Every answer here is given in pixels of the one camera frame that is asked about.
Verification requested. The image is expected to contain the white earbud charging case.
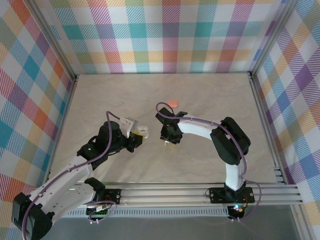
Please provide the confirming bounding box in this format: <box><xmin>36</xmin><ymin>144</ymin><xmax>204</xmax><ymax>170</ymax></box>
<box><xmin>136</xmin><ymin>124</ymin><xmax>151</xmax><ymax>139</ymax></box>

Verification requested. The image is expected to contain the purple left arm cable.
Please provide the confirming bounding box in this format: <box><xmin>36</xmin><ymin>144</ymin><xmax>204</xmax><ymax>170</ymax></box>
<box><xmin>21</xmin><ymin>111</ymin><xmax>126</xmax><ymax>240</ymax></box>

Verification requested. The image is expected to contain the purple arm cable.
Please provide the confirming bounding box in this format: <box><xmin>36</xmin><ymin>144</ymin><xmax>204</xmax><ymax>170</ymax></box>
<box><xmin>21</xmin><ymin>111</ymin><xmax>126</xmax><ymax>240</ymax></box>
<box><xmin>155</xmin><ymin>101</ymin><xmax>263</xmax><ymax>222</ymax></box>

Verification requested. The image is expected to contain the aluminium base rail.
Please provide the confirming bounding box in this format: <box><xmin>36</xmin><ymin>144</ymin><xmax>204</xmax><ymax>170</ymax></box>
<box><xmin>69</xmin><ymin>181</ymin><xmax>302</xmax><ymax>206</ymax></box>

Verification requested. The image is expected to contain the aluminium side rail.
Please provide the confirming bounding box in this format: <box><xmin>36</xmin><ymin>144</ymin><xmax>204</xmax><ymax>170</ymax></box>
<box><xmin>44</xmin><ymin>74</ymin><xmax>79</xmax><ymax>186</ymax></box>
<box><xmin>248</xmin><ymin>71</ymin><xmax>288</xmax><ymax>186</ymax></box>

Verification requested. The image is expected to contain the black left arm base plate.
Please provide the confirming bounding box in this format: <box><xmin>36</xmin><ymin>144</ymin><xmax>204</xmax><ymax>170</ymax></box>
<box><xmin>103</xmin><ymin>188</ymin><xmax>123</xmax><ymax>205</ymax></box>

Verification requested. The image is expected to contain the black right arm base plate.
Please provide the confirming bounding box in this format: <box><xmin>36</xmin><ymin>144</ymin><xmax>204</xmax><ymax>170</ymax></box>
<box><xmin>208</xmin><ymin>186</ymin><xmax>256</xmax><ymax>204</ymax></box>

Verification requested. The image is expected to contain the grey slotted cable duct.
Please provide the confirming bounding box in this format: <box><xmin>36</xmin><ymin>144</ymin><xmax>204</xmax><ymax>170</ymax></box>
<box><xmin>63</xmin><ymin>209</ymin><xmax>230</xmax><ymax>219</ymax></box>

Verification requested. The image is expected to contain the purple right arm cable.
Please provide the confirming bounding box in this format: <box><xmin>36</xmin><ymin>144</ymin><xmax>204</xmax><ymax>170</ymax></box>
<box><xmin>155</xmin><ymin>101</ymin><xmax>263</xmax><ymax>222</ymax></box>

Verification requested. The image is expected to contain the aluminium frame post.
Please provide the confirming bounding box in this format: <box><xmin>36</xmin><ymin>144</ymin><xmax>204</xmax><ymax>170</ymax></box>
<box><xmin>289</xmin><ymin>203</ymin><xmax>312</xmax><ymax>240</ymax></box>
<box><xmin>26</xmin><ymin>0</ymin><xmax>80</xmax><ymax>82</ymax></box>
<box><xmin>249</xmin><ymin>0</ymin><xmax>300</xmax><ymax>76</ymax></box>

